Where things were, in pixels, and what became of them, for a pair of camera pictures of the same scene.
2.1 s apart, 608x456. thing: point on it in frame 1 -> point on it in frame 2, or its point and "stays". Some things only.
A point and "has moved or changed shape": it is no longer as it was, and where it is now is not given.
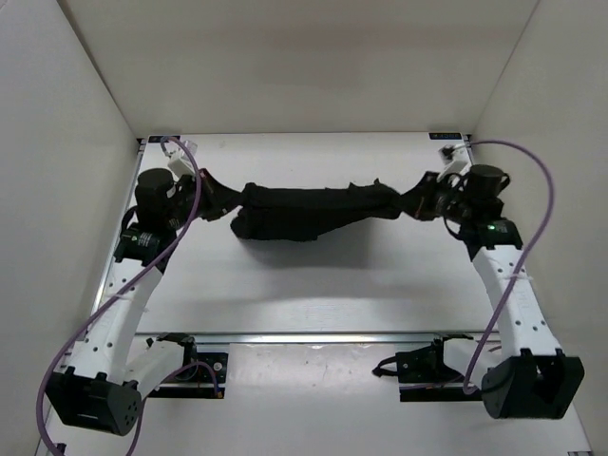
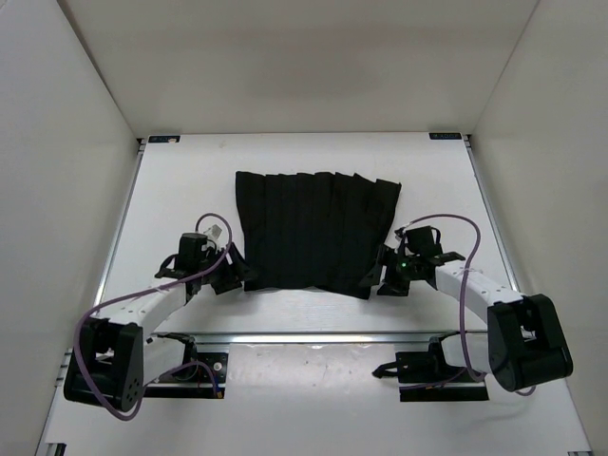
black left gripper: [221, 196] -> [236, 272]
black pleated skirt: [297, 213] has moved or changed shape
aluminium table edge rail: [322, 339] stays
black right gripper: [416, 201] -> [389, 285]
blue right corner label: [446, 136] stays
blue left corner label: [158, 138] stays
